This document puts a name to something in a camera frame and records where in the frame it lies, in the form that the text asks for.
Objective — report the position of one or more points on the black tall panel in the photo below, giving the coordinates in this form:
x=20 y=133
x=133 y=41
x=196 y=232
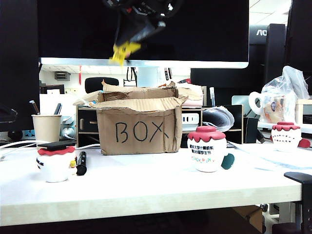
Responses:
x=275 y=53

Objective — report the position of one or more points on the white jar doll black cap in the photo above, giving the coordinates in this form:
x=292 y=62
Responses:
x=54 y=165

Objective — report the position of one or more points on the clear plastic snack bag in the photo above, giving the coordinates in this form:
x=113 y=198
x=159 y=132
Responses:
x=282 y=97

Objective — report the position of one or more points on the pink tissue pack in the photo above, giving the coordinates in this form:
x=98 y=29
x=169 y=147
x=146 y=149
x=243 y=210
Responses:
x=192 y=97

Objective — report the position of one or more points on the black office chair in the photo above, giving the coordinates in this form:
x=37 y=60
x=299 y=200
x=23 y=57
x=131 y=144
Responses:
x=97 y=84

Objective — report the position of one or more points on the white desk shelf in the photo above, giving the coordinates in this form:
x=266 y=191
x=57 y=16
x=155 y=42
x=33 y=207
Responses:
x=265 y=125

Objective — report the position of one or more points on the brown cardboard box marked BOX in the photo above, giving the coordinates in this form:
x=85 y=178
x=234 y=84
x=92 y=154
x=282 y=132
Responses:
x=139 y=131

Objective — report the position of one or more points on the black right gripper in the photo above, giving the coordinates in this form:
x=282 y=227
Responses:
x=146 y=7

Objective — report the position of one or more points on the black keyboard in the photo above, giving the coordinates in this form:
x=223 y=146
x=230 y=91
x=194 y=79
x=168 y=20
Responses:
x=307 y=119

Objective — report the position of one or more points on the silver monitor stand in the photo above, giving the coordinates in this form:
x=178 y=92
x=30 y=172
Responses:
x=147 y=76

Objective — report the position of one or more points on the brown paper cup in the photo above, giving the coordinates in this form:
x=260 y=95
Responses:
x=46 y=128

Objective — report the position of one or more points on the small yellow doll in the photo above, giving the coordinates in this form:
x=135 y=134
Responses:
x=123 y=52

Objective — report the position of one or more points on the white jar doll green hand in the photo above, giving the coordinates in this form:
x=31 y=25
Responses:
x=207 y=153

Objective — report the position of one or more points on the black table clamp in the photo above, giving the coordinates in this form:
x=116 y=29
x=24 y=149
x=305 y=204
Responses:
x=304 y=195

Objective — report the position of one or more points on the black pen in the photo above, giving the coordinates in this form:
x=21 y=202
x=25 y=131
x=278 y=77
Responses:
x=57 y=109

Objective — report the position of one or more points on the black marker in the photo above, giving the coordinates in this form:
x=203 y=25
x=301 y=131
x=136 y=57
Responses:
x=82 y=163

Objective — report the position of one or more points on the white USB hub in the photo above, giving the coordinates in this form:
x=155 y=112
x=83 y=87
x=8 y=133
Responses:
x=190 y=119

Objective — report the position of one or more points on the red hanging ornament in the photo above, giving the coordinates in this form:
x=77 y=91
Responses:
x=79 y=75

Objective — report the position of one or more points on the rolled white paper bundle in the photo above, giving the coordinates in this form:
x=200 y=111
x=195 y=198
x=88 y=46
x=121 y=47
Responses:
x=219 y=118

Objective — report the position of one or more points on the light wooden riser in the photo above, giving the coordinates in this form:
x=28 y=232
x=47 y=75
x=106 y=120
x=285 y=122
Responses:
x=298 y=109

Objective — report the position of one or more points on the silver-tipped pen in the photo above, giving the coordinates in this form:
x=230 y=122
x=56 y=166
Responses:
x=35 y=107

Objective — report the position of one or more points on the handwritten white paper sheet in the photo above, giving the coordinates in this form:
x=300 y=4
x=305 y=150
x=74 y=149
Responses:
x=275 y=156

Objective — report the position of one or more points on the large silver-edged monitor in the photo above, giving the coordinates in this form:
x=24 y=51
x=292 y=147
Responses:
x=207 y=31

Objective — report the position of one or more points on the white jar doll red hand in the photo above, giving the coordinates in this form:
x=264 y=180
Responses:
x=285 y=139

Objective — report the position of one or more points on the black AOC monitor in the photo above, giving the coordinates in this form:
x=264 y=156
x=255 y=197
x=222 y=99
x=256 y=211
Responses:
x=258 y=33

